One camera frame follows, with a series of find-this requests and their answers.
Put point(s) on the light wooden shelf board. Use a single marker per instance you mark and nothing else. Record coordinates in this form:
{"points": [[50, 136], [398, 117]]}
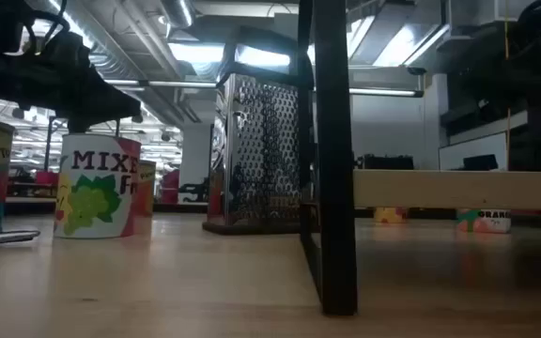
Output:
{"points": [[439, 188]]}

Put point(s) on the white wall board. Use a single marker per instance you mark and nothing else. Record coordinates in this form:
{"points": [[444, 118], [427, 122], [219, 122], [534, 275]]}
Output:
{"points": [[472, 145]]}

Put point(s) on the yellow pink short can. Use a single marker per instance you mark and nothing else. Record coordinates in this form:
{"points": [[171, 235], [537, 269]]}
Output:
{"points": [[390, 215]]}

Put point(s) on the red background object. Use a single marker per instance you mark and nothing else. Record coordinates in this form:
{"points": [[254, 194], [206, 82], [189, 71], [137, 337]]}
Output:
{"points": [[526, 212]]}

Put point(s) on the Orange label short can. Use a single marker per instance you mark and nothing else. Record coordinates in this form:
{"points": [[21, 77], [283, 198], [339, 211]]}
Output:
{"points": [[482, 221]]}

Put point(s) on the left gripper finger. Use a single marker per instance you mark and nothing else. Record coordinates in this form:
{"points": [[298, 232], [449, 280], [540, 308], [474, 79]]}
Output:
{"points": [[101, 103]]}

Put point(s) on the Mixed Fruit label tin can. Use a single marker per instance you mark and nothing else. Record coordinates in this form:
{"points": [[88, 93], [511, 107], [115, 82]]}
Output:
{"points": [[97, 188]]}

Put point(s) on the black background equipment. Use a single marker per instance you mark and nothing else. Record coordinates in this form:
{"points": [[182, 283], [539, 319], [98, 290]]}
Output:
{"points": [[385, 162]]}

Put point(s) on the black background robot arm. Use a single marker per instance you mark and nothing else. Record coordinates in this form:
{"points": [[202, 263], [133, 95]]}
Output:
{"points": [[197, 192]]}

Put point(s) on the silver ventilation duct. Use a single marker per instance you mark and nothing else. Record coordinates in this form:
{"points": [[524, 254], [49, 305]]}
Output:
{"points": [[111, 66], [179, 11]]}

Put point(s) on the long ceiling tube light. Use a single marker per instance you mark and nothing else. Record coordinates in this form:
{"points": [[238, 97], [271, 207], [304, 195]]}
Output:
{"points": [[383, 92], [181, 84]]}

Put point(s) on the small black monitor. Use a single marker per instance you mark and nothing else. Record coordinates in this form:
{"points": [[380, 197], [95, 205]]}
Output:
{"points": [[481, 162]]}

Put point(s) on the yellow orange label can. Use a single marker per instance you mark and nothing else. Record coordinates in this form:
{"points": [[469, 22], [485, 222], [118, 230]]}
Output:
{"points": [[147, 188]]}

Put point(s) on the black metal shelf frame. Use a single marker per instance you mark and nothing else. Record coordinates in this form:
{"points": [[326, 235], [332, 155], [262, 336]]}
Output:
{"points": [[336, 188]]}

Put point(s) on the red background chair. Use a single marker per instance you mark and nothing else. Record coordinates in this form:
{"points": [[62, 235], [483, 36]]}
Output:
{"points": [[171, 185]]}

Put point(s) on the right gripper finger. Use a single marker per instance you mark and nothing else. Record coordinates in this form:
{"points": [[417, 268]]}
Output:
{"points": [[524, 101]]}

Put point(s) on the black ceiling spotlight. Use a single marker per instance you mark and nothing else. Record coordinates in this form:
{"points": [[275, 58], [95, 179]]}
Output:
{"points": [[137, 118], [165, 136], [18, 113]]}

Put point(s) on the red background box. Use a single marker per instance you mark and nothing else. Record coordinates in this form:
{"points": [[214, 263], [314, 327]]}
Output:
{"points": [[47, 178]]}

